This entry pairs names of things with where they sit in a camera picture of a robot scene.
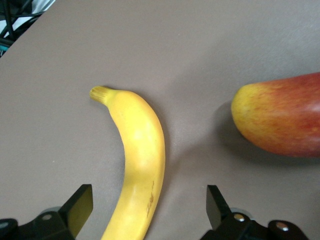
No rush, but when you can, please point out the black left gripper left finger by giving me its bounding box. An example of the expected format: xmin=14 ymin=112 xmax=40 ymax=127
xmin=0 ymin=184 xmax=94 ymax=240

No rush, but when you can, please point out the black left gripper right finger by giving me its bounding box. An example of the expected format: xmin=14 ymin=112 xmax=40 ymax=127
xmin=206 ymin=184 xmax=311 ymax=240

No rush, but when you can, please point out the yellow banana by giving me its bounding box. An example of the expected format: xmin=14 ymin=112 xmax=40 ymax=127
xmin=89 ymin=85 xmax=166 ymax=240

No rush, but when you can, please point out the brown table mat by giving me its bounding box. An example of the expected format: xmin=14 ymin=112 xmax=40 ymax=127
xmin=0 ymin=0 xmax=320 ymax=240

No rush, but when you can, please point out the red yellow mango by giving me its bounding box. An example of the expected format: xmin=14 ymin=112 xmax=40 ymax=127
xmin=230 ymin=72 xmax=320 ymax=159

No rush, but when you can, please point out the black cable bundle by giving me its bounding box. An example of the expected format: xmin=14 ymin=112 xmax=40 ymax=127
xmin=0 ymin=0 xmax=57 ymax=59

